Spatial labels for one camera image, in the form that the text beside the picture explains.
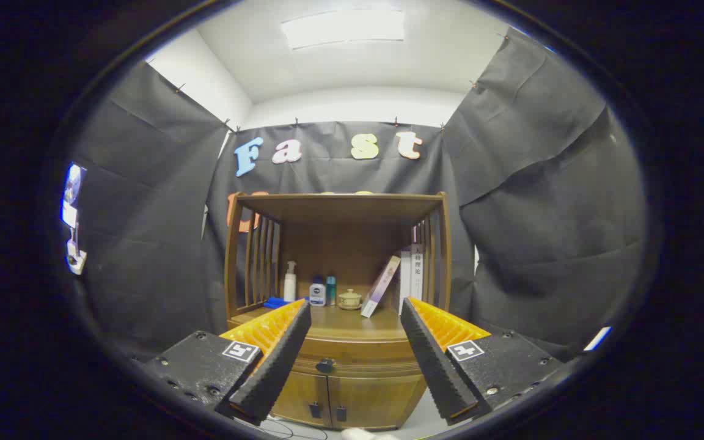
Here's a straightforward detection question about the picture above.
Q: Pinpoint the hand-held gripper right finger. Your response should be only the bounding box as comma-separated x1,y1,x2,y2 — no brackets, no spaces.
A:
400,297,567,427

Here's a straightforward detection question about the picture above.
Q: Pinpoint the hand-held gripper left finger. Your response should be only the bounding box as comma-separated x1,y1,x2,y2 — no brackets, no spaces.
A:
141,298,313,427

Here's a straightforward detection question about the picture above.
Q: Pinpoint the plain white book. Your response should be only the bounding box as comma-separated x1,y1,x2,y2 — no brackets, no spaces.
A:
399,251,413,314

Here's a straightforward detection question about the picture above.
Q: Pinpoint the wooden countertop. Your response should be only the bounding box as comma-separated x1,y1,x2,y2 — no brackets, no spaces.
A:
230,302,411,343

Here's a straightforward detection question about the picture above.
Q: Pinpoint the white wall-mounted device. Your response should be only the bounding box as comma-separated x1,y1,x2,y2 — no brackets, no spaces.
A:
66,223,88,276

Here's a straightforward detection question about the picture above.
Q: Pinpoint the black floor cable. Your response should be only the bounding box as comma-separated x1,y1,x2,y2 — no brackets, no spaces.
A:
239,416,328,440

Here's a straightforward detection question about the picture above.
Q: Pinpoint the wooden cabinet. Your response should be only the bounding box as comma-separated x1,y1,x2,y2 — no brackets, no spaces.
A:
224,191,452,431

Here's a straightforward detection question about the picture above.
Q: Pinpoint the white object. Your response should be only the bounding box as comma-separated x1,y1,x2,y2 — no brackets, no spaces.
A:
341,428,400,440

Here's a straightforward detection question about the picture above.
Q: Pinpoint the purple white book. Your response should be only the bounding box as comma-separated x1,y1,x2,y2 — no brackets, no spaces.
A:
361,255,402,318

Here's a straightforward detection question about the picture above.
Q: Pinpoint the wooden cabinet door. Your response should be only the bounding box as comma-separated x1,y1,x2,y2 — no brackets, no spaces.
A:
329,374,426,431
273,370,332,428

